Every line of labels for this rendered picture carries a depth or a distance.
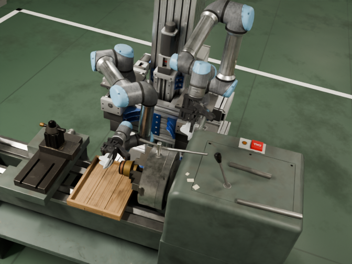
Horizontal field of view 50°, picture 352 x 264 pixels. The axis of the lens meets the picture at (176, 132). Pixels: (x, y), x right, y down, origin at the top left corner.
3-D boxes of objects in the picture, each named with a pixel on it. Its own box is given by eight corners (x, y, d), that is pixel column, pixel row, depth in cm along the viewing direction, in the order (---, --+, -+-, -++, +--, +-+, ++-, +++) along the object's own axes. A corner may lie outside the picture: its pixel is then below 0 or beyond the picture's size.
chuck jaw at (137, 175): (152, 174, 189) (144, 187, 178) (151, 182, 191) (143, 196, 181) (131, 168, 190) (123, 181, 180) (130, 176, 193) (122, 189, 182)
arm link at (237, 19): (212, 85, 227) (231, -4, 192) (235, 93, 223) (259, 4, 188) (205, 95, 218) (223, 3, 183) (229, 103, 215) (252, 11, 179)
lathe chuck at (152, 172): (171, 175, 214) (176, 136, 192) (153, 220, 191) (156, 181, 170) (155, 171, 215) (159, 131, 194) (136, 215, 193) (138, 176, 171)
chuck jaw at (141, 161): (156, 168, 195) (162, 146, 195) (154, 169, 190) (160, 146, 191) (136, 163, 197) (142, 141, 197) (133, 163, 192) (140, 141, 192)
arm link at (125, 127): (133, 132, 223) (133, 121, 217) (126, 144, 215) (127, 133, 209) (121, 129, 224) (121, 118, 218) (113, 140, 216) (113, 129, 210)
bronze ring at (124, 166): (140, 157, 194) (123, 154, 196) (134, 170, 187) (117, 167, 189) (141, 170, 200) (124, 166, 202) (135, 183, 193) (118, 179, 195)
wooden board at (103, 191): (143, 173, 222) (143, 168, 219) (119, 221, 195) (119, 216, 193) (96, 159, 226) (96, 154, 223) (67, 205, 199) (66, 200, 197)
